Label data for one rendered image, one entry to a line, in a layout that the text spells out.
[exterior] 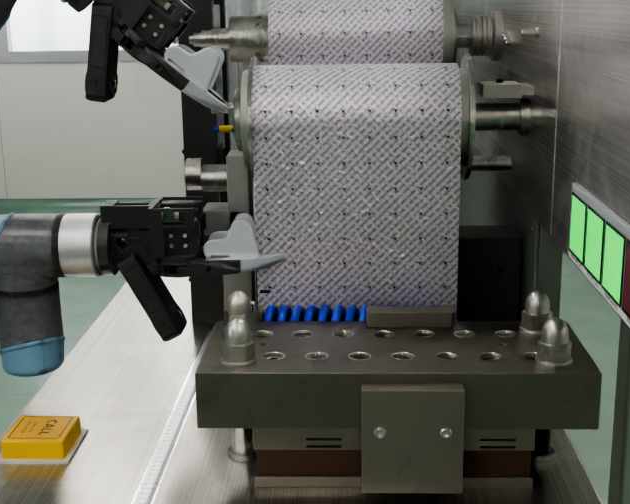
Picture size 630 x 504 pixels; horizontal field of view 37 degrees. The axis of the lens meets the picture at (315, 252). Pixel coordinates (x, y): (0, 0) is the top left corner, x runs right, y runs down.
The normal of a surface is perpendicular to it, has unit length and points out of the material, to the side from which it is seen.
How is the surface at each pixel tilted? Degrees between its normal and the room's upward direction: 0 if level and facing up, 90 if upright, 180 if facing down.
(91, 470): 0
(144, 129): 90
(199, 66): 90
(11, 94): 90
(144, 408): 0
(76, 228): 44
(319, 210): 90
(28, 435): 0
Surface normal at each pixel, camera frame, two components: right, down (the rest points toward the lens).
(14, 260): 0.02, 0.29
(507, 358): -0.01, -0.97
